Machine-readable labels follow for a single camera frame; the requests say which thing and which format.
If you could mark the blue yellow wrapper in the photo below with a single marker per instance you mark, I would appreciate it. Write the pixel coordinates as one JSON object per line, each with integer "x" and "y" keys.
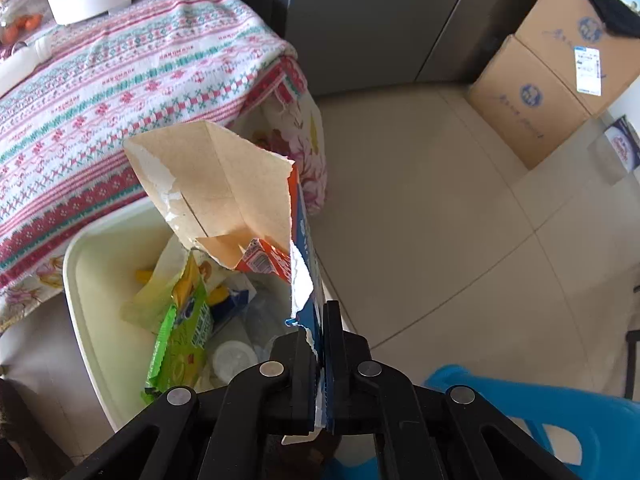
{"x": 224, "y": 303}

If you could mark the glass jar with lid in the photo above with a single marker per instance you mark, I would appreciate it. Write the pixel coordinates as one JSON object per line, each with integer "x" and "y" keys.
{"x": 21, "y": 20}

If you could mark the dark grey refrigerator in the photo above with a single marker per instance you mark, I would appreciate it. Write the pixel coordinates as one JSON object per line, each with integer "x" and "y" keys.
{"x": 350, "y": 45}

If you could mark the white plastic drink bottle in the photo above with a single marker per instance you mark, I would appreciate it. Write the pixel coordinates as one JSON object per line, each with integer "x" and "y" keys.
{"x": 246, "y": 340}

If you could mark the blue plastic stool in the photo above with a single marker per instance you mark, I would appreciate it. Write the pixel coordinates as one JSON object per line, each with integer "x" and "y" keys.
{"x": 596, "y": 436}

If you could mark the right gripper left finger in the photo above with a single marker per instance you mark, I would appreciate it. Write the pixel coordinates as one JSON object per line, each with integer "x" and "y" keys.
{"x": 231, "y": 432}

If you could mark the red milk drink can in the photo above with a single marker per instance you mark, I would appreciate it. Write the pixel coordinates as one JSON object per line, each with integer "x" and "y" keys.
{"x": 22, "y": 63}

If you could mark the patterned striped tablecloth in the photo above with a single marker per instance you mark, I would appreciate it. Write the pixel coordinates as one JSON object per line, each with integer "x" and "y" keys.
{"x": 155, "y": 64}

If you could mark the lower cardboard box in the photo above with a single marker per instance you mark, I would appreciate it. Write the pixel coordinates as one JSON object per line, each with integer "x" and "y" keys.
{"x": 525, "y": 103}

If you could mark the yellow transparent snack bag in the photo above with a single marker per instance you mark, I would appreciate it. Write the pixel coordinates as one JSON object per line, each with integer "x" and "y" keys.
{"x": 173, "y": 274}

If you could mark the torn blue white carton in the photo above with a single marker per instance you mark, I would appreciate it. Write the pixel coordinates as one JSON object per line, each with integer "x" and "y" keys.
{"x": 226, "y": 196}

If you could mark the black bag on box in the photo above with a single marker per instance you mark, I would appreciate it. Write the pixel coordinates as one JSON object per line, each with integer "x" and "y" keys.
{"x": 618, "y": 18}

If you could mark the upper cardboard box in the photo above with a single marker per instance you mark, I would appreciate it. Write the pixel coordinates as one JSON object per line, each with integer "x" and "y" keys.
{"x": 555, "y": 29}

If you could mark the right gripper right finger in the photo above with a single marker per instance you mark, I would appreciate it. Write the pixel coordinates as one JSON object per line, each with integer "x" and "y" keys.
{"x": 418, "y": 432}

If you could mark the white plastic trash bin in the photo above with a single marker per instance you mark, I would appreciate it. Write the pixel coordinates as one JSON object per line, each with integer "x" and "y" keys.
{"x": 98, "y": 275}

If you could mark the green snack wrapper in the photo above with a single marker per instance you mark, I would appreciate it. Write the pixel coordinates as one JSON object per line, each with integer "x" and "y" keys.
{"x": 179, "y": 355}

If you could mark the cardboard box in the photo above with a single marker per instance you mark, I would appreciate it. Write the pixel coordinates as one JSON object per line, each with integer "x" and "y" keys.
{"x": 555, "y": 29}
{"x": 525, "y": 103}

